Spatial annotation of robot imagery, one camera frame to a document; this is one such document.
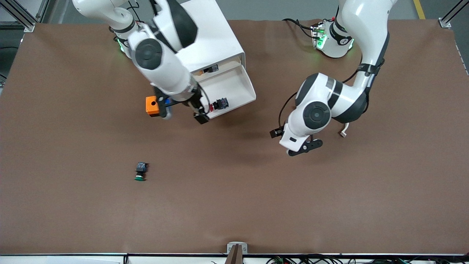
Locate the red push button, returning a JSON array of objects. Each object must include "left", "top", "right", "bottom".
[{"left": 209, "top": 98, "right": 229, "bottom": 112}]

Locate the white plastic drawer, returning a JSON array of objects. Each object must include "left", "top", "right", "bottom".
[
  {"left": 196, "top": 65, "right": 256, "bottom": 119},
  {"left": 191, "top": 59, "right": 242, "bottom": 82}
]

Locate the white drawer cabinet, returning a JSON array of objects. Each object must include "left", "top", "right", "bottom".
[{"left": 175, "top": 0, "right": 245, "bottom": 80}]

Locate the green push button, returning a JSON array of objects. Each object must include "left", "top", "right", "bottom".
[{"left": 134, "top": 162, "right": 148, "bottom": 182}]

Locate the brown paper table cover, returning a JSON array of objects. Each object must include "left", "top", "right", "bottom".
[{"left": 0, "top": 18, "right": 469, "bottom": 255}]

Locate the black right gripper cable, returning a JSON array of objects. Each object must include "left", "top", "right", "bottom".
[{"left": 197, "top": 86, "right": 210, "bottom": 111}]

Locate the orange button enclosure box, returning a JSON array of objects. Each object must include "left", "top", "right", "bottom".
[{"left": 145, "top": 96, "right": 161, "bottom": 117}]

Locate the black base cable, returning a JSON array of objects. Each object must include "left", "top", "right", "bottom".
[{"left": 282, "top": 18, "right": 316, "bottom": 39}]

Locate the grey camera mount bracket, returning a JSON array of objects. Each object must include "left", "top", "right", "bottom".
[{"left": 227, "top": 242, "right": 248, "bottom": 264}]

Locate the aluminium frame profile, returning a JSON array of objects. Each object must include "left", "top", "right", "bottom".
[
  {"left": 0, "top": 0, "right": 50, "bottom": 33},
  {"left": 439, "top": 0, "right": 469, "bottom": 28}
]

